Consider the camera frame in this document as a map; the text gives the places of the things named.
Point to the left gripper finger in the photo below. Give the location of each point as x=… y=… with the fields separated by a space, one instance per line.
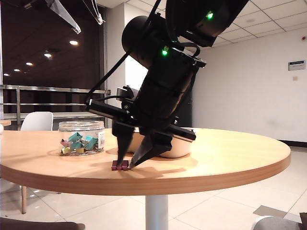
x=94 y=10
x=63 y=13

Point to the steel window railing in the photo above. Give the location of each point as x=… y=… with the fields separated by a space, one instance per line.
x=60 y=89

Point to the red wall fire alarm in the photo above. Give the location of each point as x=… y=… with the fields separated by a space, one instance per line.
x=304 y=37

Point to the clear plastic clip jar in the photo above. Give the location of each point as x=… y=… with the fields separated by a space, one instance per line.
x=96 y=129

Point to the grey chair back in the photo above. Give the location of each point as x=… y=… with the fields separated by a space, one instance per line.
x=278 y=225

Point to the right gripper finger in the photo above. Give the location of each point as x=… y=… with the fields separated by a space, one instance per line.
x=153 y=146
x=123 y=141

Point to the yellow binder clip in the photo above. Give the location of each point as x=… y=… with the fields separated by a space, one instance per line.
x=66 y=150
x=81 y=150

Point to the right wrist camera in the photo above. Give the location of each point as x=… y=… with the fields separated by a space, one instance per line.
x=122 y=92

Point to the white plastic chair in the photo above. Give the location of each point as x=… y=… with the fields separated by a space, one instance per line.
x=37 y=121

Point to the teal binder clip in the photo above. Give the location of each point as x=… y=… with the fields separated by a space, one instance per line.
x=75 y=137
x=91 y=141
x=76 y=145

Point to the dark glass window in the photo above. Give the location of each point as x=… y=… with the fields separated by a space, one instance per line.
x=36 y=72

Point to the beige rectangular pulp tray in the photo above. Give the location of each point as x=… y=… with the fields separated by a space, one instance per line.
x=178 y=149

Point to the brown seat cushion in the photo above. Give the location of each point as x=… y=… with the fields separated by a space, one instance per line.
x=36 y=225

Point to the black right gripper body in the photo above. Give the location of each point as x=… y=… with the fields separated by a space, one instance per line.
x=158 y=115

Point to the dark single door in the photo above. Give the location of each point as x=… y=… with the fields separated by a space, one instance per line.
x=185 y=112

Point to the small pink binder clip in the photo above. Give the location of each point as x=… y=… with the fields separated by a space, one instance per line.
x=64 y=143

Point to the small round wooden table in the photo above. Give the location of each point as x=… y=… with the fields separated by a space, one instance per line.
x=4 y=122

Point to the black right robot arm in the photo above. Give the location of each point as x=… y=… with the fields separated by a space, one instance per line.
x=168 y=72

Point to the white wall sign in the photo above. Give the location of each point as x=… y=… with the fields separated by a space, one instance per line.
x=296 y=65

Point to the grey floor plate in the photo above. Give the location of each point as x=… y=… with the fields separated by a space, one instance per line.
x=269 y=211

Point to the white table pedestal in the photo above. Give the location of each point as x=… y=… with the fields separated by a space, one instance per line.
x=156 y=213

